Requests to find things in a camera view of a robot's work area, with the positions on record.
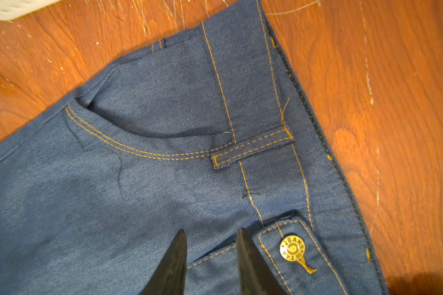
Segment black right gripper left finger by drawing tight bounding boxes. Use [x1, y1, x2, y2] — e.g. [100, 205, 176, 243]
[139, 229, 187, 295]

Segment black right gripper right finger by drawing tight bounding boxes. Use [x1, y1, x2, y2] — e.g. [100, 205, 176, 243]
[236, 228, 286, 295]

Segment blue denim trousers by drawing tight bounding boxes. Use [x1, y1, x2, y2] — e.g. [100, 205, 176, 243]
[0, 1, 388, 295]

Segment white plastic perforated basket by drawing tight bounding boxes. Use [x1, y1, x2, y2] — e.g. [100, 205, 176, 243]
[0, 0, 60, 21]

